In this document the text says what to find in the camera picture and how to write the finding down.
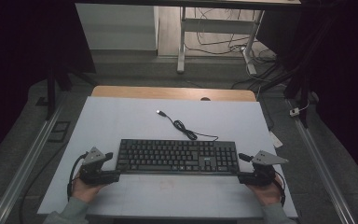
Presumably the black keyboard cable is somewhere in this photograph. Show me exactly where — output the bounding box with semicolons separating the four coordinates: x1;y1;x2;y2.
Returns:
156;109;219;142

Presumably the aluminium floor rail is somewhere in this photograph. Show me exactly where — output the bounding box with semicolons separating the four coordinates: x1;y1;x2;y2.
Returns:
287;99;357;224
0;102;67;224

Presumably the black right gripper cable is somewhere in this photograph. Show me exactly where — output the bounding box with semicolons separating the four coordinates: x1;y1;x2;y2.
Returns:
273;170;287;207

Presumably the white cabinet panel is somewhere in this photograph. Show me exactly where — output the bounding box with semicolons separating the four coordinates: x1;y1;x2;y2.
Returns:
75;3;160;51

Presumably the white paper tag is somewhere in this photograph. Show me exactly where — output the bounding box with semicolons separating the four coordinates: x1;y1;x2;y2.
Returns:
268;130;284;149

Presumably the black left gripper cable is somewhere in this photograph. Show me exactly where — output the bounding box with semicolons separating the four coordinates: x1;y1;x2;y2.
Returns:
66;151;90;202

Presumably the person's left hand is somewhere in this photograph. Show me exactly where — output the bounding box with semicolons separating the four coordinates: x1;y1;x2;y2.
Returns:
71;176;107;204

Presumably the black computer keyboard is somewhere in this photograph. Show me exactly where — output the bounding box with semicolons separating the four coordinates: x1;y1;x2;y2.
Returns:
115;138;241;175

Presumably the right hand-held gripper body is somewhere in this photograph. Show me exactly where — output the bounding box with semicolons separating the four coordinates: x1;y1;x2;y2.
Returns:
251;150;289;188

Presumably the black floor socket plate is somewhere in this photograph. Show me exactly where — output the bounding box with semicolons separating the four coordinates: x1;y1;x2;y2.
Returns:
47;120;72;144

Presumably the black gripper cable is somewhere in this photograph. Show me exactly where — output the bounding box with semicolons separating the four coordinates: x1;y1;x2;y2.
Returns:
66;151;90;202
273;170;287;207

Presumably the person's right hand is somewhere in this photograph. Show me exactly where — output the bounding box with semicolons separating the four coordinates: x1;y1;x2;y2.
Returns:
245;176;283;207

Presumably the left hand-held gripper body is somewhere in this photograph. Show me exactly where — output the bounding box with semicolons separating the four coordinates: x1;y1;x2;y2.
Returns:
78;147;107;187

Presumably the small white adapter with cable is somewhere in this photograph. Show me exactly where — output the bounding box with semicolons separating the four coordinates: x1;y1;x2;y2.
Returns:
289;99;311;118

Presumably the black metal stand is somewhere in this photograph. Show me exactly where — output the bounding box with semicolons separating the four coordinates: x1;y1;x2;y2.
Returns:
260;60;312;129
44;63;98;121

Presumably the white metal desk frame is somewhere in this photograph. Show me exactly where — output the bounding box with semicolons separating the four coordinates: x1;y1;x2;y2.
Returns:
176;6;266;76

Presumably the white table cover sheet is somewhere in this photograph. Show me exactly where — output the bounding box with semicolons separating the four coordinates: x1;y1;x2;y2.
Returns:
36;95;299;218

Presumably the tangle of black floor cables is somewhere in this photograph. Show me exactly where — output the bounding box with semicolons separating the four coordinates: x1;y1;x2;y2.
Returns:
185;7;281;91

